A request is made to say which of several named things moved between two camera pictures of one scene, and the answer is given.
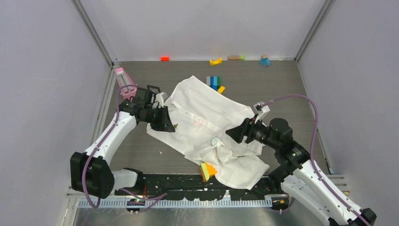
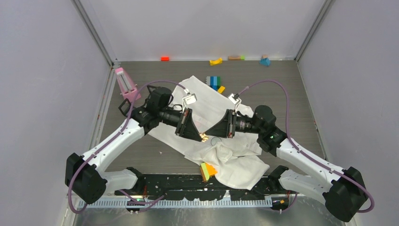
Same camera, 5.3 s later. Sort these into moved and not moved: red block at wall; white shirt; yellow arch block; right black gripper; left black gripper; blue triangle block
Moved: left black gripper; right black gripper
Not moved: red block at wall; white shirt; blue triangle block; yellow arch block
